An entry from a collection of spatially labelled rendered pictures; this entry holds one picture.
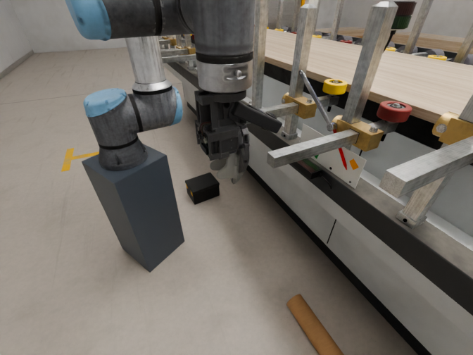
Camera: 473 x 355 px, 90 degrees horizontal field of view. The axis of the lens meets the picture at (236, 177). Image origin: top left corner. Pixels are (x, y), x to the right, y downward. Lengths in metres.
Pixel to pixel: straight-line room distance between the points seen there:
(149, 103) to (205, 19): 0.64
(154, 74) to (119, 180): 0.41
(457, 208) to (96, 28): 0.94
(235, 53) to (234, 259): 1.15
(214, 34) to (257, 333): 1.12
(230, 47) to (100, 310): 1.26
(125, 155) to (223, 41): 0.74
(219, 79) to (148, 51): 0.60
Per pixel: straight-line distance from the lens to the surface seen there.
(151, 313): 1.31
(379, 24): 0.69
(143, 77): 0.98
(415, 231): 0.73
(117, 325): 1.34
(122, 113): 0.98
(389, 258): 0.85
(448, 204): 0.93
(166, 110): 1.00
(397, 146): 0.94
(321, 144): 0.63
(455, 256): 0.73
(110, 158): 1.04
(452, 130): 0.62
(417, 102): 0.91
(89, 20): 0.45
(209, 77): 0.39
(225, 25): 0.37
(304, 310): 1.20
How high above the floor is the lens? 1.15
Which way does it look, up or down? 37 degrees down
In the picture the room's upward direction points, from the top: straight up
